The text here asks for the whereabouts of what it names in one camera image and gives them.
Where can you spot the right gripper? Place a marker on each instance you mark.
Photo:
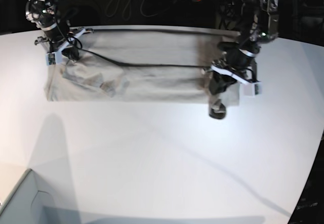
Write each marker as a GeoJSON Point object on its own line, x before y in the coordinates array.
{"type": "Point", "coordinates": [68, 46]}

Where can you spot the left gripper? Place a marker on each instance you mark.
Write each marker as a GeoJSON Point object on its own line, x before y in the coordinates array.
{"type": "Point", "coordinates": [222, 77]}

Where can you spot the beige t-shirt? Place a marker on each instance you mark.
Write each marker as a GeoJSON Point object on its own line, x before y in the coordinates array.
{"type": "Point", "coordinates": [140, 66]}

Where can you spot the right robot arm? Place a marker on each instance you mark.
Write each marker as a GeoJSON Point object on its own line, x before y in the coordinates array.
{"type": "Point", "coordinates": [47, 17]}

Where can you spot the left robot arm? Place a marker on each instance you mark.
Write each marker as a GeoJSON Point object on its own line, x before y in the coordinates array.
{"type": "Point", "coordinates": [258, 24]}

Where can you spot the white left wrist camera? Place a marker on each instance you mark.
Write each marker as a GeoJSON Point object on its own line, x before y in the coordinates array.
{"type": "Point", "coordinates": [252, 89]}

